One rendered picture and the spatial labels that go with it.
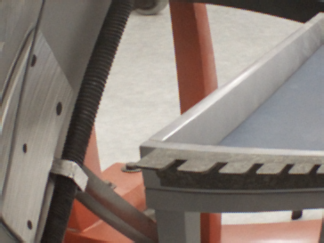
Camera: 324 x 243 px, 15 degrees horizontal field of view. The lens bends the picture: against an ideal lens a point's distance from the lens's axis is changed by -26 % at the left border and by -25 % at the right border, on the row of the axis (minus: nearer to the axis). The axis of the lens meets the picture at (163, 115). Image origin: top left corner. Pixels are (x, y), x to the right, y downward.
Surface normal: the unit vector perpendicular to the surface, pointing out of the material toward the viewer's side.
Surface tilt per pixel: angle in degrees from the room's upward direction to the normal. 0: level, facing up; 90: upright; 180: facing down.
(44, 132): 90
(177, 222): 90
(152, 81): 0
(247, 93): 90
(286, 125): 0
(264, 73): 90
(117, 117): 0
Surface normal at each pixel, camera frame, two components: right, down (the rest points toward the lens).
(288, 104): -0.08, -0.94
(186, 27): -0.46, 0.33
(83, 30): 0.88, 0.08
